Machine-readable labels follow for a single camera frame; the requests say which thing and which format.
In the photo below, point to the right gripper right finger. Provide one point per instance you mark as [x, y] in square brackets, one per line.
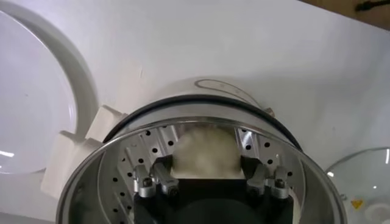
[262, 182]

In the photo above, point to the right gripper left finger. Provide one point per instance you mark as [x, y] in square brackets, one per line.
[161, 179]

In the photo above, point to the white steamed baozi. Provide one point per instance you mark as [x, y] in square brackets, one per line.
[207, 152]

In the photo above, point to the perforated steel steamer basket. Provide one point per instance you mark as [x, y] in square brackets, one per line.
[91, 182]

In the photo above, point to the large white plate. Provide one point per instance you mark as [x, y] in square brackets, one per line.
[33, 91]

